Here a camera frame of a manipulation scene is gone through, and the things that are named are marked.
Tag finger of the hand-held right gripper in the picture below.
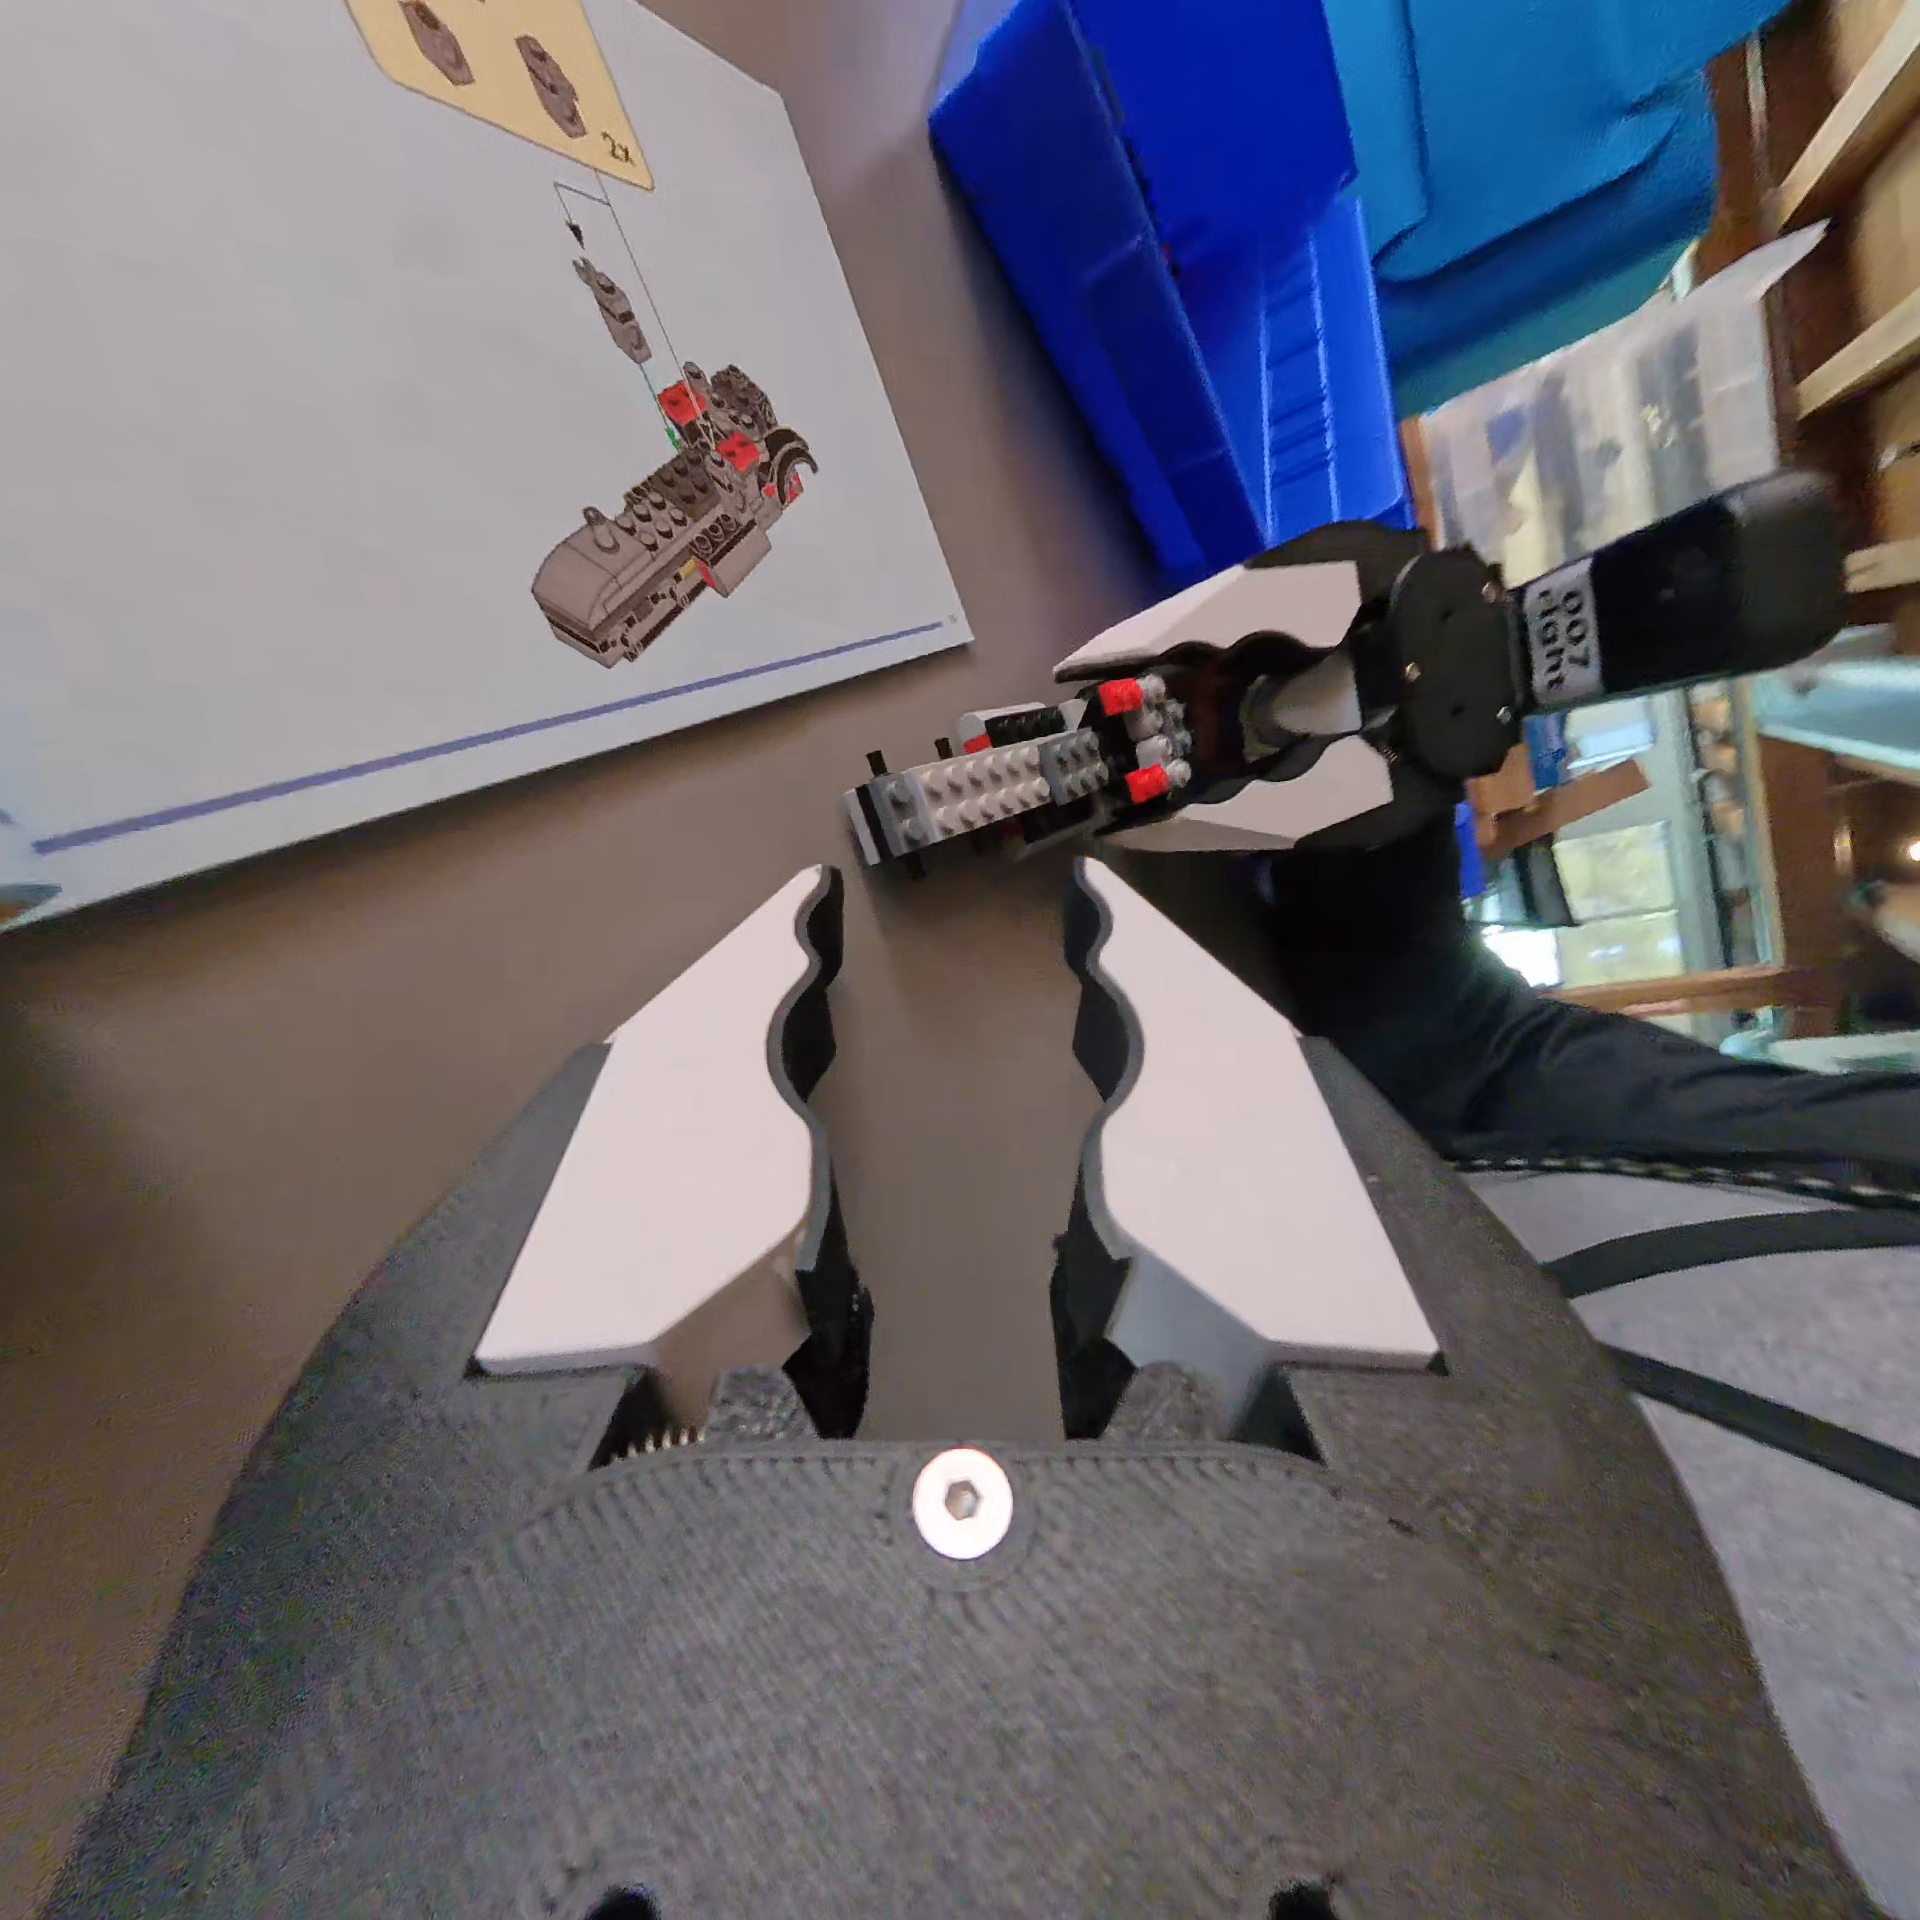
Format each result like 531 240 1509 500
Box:
1054 557 1404 693
1118 735 1464 858

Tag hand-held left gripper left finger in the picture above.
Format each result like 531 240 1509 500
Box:
468 863 876 1427

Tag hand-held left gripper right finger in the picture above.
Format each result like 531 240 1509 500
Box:
1054 858 1447 1440

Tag grey brick model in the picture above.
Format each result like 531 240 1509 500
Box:
844 671 1202 880

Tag blue plastic bin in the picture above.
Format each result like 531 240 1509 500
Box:
928 0 1420 578

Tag grey desk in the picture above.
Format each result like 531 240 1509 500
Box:
0 0 1354 1893

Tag clear plastic storage rack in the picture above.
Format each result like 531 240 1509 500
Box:
1418 223 1787 557

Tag blue felt bag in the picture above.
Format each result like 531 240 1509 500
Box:
1318 0 1787 422

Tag person's grey shirt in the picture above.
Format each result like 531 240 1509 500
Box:
1470 1170 1920 1920

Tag brick instruction booklet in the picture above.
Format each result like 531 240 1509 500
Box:
0 0 974 933

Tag silver ventilation duct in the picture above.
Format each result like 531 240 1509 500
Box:
1756 631 1920 782

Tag dashed black cord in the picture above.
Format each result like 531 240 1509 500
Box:
1447 1147 1920 1208

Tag black lanyard strap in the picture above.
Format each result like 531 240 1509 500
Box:
1544 1206 1920 1502

